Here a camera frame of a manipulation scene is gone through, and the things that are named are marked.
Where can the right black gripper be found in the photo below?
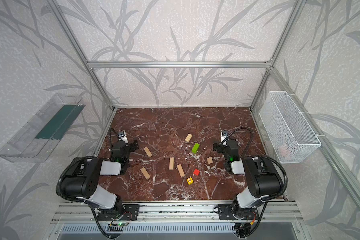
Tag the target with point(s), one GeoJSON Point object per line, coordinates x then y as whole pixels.
{"type": "Point", "coordinates": [224, 145]}

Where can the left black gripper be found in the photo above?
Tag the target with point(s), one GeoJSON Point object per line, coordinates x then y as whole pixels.
{"type": "Point", "coordinates": [125, 146]}

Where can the wood block slanted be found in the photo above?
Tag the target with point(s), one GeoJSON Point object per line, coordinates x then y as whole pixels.
{"type": "Point", "coordinates": [181, 171]}

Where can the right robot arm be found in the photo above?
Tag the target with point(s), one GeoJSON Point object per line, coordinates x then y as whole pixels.
{"type": "Point", "coordinates": [262, 179]}

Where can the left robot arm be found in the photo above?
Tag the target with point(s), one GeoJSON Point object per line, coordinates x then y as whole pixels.
{"type": "Point", "coordinates": [79, 182]}

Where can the green block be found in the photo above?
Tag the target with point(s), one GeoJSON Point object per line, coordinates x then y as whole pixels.
{"type": "Point", "coordinates": [195, 148]}

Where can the grooved wood block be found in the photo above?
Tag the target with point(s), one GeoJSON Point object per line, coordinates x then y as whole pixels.
{"type": "Point", "coordinates": [188, 138]}

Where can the red cube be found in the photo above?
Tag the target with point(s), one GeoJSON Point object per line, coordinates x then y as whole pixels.
{"type": "Point", "coordinates": [196, 172]}

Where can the yellow dice cube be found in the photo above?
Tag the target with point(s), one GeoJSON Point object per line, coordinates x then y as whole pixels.
{"type": "Point", "coordinates": [190, 181]}

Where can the left circuit board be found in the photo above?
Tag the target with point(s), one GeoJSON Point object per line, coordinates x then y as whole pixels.
{"type": "Point", "coordinates": [117, 227]}

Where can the right wiring bundle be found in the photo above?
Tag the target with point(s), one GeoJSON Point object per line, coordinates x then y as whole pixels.
{"type": "Point", "coordinates": [243, 228]}

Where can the clear plastic bin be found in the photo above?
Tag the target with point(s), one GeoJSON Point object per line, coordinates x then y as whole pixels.
{"type": "Point", "coordinates": [38, 138]}

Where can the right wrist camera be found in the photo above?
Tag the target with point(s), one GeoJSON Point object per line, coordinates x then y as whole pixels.
{"type": "Point", "coordinates": [224, 134]}

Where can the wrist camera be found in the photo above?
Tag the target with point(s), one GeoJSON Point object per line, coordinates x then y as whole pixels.
{"type": "Point", "coordinates": [122, 136]}
{"type": "Point", "coordinates": [224, 134]}

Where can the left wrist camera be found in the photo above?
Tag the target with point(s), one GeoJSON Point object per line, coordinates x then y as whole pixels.
{"type": "Point", "coordinates": [122, 136]}

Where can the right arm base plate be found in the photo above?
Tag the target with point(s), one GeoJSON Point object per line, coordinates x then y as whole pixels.
{"type": "Point", "coordinates": [234, 212]}

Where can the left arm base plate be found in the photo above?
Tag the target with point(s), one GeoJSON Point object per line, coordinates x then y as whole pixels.
{"type": "Point", "coordinates": [127, 212]}

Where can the white wire basket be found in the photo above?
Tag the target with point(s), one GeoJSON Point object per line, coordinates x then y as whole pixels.
{"type": "Point", "coordinates": [291, 136]}

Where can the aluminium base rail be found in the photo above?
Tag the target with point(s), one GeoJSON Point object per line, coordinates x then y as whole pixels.
{"type": "Point", "coordinates": [178, 212]}

